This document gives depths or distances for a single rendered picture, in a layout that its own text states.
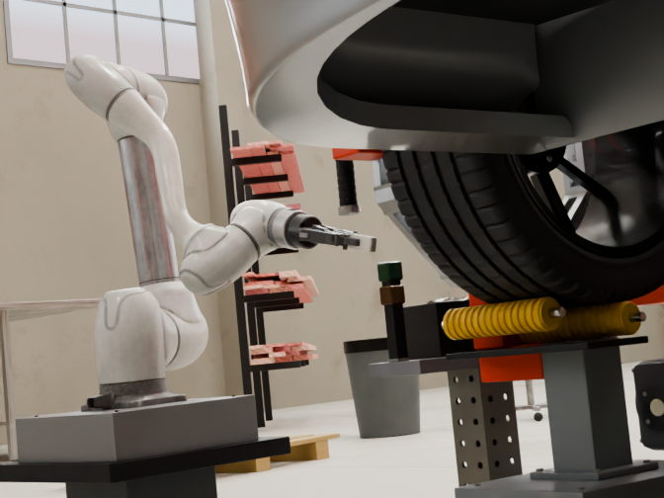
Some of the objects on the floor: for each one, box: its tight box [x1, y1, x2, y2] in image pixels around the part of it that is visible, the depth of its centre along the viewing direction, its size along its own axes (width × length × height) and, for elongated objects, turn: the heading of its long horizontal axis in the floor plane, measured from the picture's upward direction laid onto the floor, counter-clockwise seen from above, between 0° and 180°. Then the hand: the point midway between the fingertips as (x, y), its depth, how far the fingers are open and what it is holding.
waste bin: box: [343, 337, 421, 439], centre depth 702 cm, size 43×43×55 cm
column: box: [448, 368, 523, 486], centre depth 272 cm, size 10×10×42 cm
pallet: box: [215, 434, 340, 473], centre depth 569 cm, size 116×80×10 cm
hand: (363, 242), depth 258 cm, fingers closed
